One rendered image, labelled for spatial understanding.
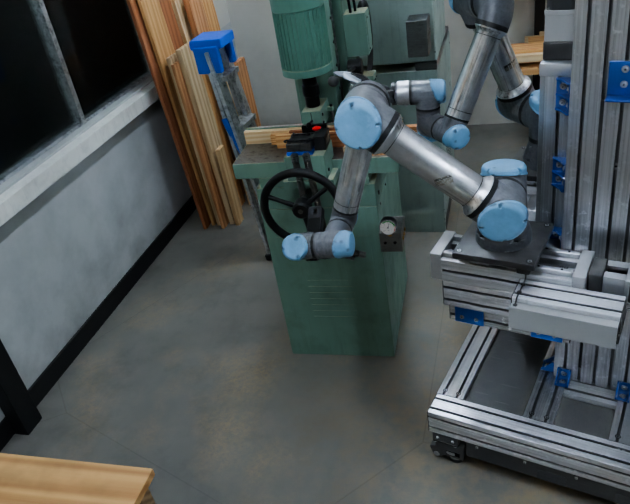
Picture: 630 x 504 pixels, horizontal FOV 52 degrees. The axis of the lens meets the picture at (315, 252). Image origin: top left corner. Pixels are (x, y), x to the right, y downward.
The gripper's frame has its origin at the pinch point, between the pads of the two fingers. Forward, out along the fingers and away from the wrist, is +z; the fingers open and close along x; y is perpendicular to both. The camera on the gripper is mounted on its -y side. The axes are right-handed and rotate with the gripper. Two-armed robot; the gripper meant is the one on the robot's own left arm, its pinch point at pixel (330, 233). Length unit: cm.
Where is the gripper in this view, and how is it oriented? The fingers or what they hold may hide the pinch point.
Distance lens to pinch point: 211.6
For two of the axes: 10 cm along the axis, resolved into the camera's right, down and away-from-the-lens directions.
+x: 9.5, -0.4, -3.2
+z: 3.2, -0.7, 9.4
